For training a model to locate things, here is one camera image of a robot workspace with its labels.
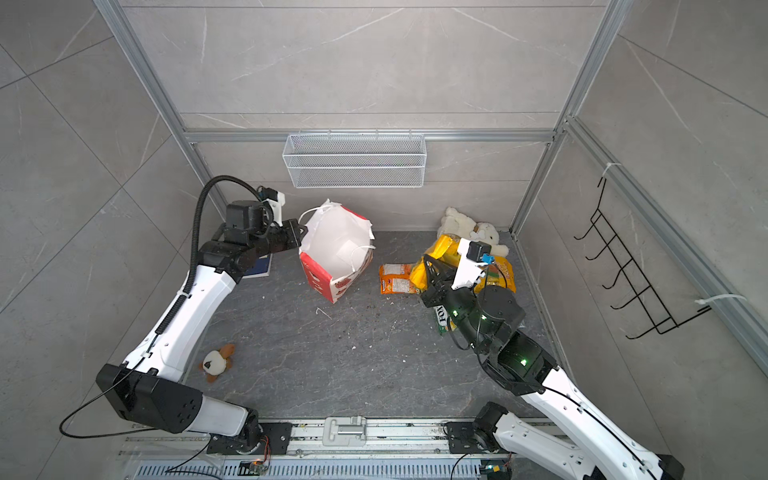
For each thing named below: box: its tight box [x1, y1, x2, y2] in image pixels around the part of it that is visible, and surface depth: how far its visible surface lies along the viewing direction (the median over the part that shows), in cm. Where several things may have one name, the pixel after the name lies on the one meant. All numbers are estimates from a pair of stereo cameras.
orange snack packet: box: [379, 263, 419, 294], surface depth 103 cm
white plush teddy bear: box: [437, 207, 509, 257], surface depth 112 cm
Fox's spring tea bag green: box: [433, 305, 448, 333], surface depth 94 cm
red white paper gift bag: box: [298, 199, 376, 304], surface depth 79 cm
